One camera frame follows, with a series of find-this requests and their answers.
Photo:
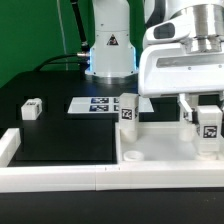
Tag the white square tabletop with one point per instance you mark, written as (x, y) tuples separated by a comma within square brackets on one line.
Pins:
[(159, 142)]

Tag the white marker base plate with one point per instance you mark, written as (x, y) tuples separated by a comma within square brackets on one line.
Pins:
[(97, 105)]

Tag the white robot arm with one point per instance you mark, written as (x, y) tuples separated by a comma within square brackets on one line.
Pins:
[(198, 25)]

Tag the white U-shaped obstacle fence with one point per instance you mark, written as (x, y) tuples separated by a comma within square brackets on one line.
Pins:
[(126, 175)]

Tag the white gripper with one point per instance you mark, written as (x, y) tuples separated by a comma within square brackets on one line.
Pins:
[(167, 69)]

